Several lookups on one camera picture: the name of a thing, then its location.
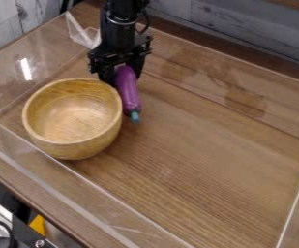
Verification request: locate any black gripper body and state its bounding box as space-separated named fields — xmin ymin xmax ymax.
xmin=87 ymin=33 xmax=153 ymax=73

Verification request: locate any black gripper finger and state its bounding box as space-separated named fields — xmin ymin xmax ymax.
xmin=129 ymin=54 xmax=146 ymax=78
xmin=98 ymin=66 xmax=117 ymax=87

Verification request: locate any purple toy eggplant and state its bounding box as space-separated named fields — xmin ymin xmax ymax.
xmin=115 ymin=65 xmax=142 ymax=123

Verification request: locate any brown wooden bowl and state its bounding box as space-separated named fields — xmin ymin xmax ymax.
xmin=22 ymin=77 xmax=122 ymax=160

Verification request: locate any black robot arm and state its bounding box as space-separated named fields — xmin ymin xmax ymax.
xmin=87 ymin=0 xmax=153 ymax=86

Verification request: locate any yellow sticker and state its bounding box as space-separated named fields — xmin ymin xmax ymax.
xmin=30 ymin=215 xmax=47 ymax=235

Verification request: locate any clear acrylic tray wall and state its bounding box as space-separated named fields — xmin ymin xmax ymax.
xmin=0 ymin=6 xmax=299 ymax=248

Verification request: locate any black cable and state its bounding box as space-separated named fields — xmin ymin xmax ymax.
xmin=0 ymin=218 xmax=18 ymax=248

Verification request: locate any black metal base plate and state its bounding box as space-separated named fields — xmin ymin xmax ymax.
xmin=13 ymin=215 xmax=77 ymax=248

